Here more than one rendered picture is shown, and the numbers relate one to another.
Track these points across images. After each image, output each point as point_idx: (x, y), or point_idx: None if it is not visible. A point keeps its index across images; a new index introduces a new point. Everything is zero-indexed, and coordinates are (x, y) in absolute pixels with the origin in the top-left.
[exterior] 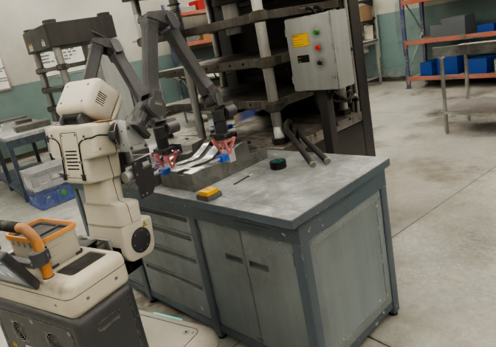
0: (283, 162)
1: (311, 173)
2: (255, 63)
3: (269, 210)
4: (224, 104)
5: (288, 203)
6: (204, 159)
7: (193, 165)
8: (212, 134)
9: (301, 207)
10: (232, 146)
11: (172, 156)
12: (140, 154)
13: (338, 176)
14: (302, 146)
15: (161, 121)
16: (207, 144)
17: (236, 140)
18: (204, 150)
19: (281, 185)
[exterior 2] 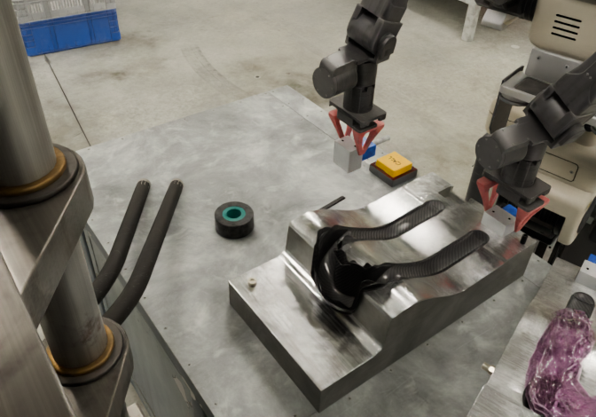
0: (226, 202)
1: (194, 170)
2: (58, 257)
3: (304, 107)
4: (345, 42)
5: (275, 111)
6: (415, 251)
7: (435, 214)
8: (378, 106)
9: (264, 98)
10: (336, 130)
11: (530, 311)
12: (528, 93)
13: (169, 141)
14: (158, 214)
15: (526, 114)
16: (411, 286)
17: (315, 243)
18: (417, 276)
19: (262, 155)
